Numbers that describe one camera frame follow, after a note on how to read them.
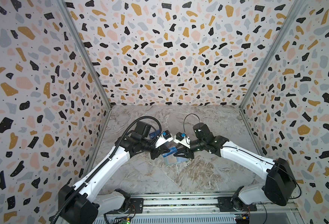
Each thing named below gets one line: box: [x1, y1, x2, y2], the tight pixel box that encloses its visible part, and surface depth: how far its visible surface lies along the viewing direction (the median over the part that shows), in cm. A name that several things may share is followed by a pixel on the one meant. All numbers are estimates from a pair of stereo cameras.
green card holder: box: [163, 153, 190, 165], surface depth 92 cm
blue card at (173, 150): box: [161, 146, 179, 158], surface depth 74 cm
